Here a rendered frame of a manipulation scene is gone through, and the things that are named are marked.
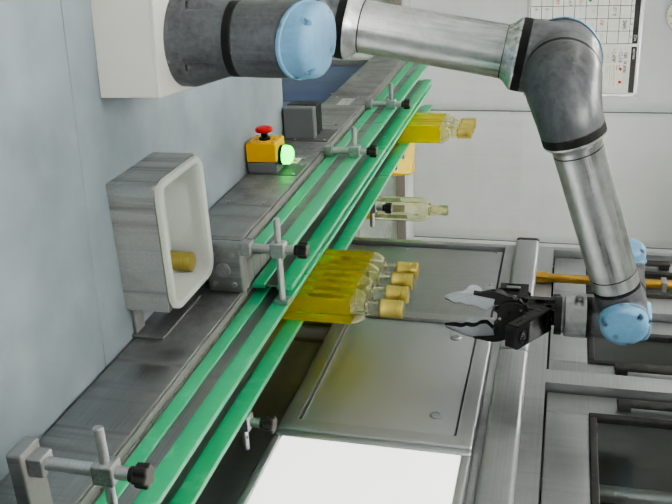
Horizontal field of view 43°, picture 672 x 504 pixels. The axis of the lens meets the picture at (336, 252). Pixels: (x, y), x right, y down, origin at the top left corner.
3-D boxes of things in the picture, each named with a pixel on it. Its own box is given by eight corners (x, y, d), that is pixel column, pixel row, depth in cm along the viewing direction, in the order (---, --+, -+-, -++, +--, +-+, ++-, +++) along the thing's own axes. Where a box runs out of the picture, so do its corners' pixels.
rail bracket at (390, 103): (363, 110, 249) (409, 110, 246) (362, 84, 246) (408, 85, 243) (366, 106, 253) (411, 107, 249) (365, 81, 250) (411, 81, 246)
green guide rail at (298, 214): (248, 252, 160) (289, 254, 158) (248, 247, 159) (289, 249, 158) (410, 61, 315) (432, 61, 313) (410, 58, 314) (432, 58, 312)
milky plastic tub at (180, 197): (128, 311, 143) (176, 315, 141) (107, 183, 134) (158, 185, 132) (171, 268, 158) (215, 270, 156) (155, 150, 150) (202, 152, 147)
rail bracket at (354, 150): (321, 157, 208) (375, 159, 205) (319, 128, 205) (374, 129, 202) (325, 153, 212) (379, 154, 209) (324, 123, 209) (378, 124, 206)
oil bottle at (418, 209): (354, 219, 244) (446, 223, 237) (353, 200, 242) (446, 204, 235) (358, 212, 249) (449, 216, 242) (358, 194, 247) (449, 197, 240)
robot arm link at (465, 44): (259, -16, 135) (613, 45, 126) (288, -35, 148) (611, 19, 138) (256, 58, 141) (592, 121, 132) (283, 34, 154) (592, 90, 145)
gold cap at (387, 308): (379, 320, 164) (401, 322, 163) (378, 304, 163) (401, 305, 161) (382, 311, 167) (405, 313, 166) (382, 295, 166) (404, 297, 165)
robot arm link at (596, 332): (651, 288, 156) (646, 327, 160) (587, 284, 158) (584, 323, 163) (654, 312, 149) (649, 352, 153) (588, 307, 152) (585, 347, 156)
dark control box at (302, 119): (282, 138, 219) (314, 139, 217) (280, 107, 215) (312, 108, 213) (292, 130, 226) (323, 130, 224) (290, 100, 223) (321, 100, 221)
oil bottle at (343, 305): (259, 318, 169) (365, 327, 164) (256, 293, 167) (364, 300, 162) (268, 305, 174) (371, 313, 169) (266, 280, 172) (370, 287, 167)
